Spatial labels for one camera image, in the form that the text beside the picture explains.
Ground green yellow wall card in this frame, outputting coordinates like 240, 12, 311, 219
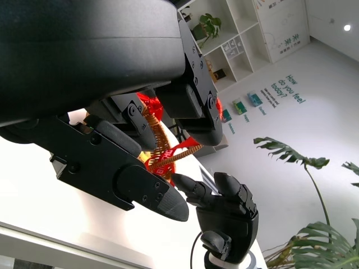
232, 98, 247, 115

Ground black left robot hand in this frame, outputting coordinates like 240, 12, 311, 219
0, 0, 224, 222

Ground large monstera plant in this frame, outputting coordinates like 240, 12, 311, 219
254, 136, 359, 269

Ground blue teal wall card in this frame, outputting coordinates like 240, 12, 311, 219
246, 91, 264, 108

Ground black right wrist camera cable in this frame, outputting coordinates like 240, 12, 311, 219
190, 231, 203, 269

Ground gray upholstered chair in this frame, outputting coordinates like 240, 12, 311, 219
196, 134, 229, 159

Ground wicker basket with red handle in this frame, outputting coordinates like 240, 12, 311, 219
136, 91, 224, 188

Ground leafy green potted plant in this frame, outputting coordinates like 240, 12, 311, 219
192, 13, 222, 48

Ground white cube shelf unit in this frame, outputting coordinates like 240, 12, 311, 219
178, 0, 274, 93

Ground white panel with teal lettering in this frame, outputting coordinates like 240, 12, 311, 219
252, 0, 311, 64

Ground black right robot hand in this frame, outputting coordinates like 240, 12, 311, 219
171, 171, 259, 265

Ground tan paper gift bag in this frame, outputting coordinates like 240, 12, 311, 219
205, 59, 219, 84

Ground silver table edge rail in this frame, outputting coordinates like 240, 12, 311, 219
0, 221, 155, 269

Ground black small gift bag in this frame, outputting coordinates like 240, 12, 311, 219
212, 68, 227, 82

